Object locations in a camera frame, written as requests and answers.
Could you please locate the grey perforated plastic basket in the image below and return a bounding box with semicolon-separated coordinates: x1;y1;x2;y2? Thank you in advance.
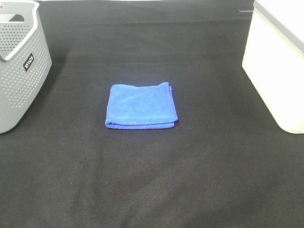
0;0;52;133

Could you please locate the black table cloth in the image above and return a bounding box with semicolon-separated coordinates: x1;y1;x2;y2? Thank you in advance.
0;0;304;228

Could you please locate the blue microfibre towel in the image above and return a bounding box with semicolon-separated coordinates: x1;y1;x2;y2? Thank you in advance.
105;82;178;130

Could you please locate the white storage box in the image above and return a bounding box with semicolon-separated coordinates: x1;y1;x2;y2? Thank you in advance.
242;0;304;134

